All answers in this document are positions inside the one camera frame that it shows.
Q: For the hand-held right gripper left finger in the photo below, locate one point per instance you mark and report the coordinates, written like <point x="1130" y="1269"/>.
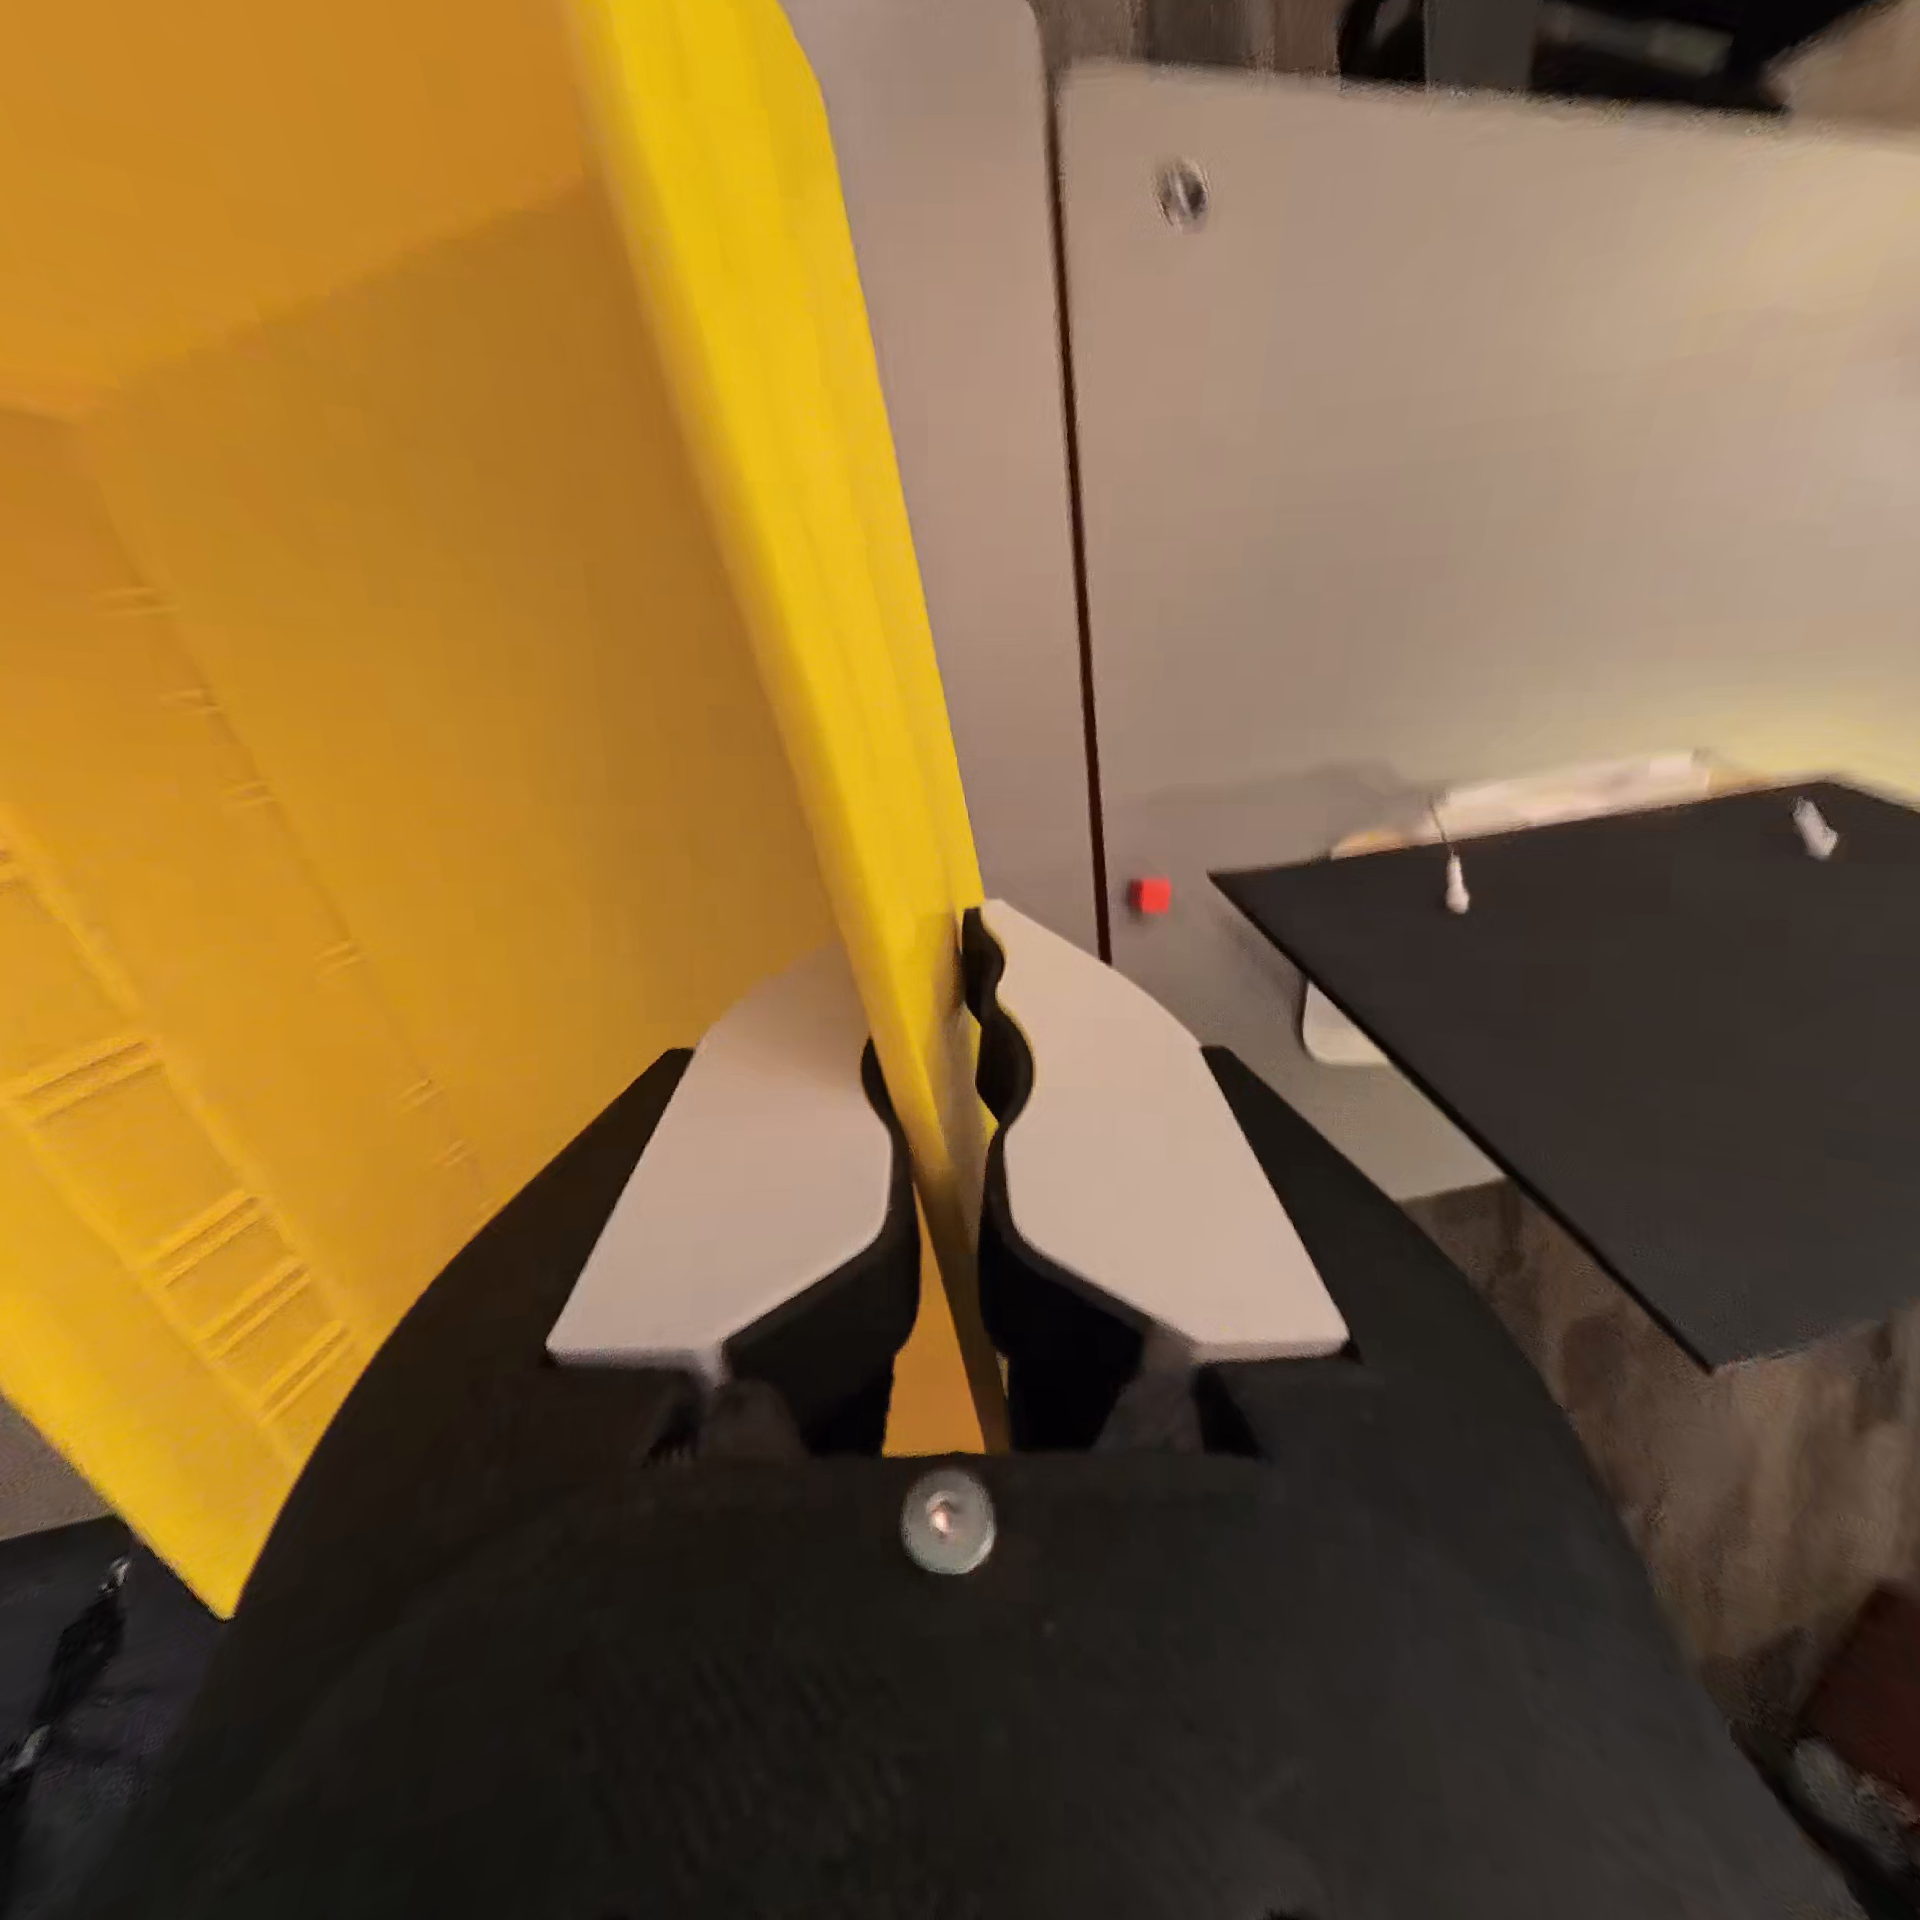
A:
<point x="735" y="1200"/>

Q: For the black flat board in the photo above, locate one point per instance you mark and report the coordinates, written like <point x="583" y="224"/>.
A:
<point x="1621" y="1050"/>

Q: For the small red cube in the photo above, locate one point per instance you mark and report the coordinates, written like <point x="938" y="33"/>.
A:
<point x="1151" y="896"/>

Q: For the person's dark clothing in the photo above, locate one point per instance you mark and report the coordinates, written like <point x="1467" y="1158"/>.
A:
<point x="76" y="1724"/>

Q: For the yellow plastic box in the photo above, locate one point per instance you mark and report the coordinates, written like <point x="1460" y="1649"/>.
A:
<point x="422" y="676"/>

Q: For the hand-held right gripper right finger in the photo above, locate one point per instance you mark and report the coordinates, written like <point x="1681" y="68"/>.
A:
<point x="1155" y="1184"/>

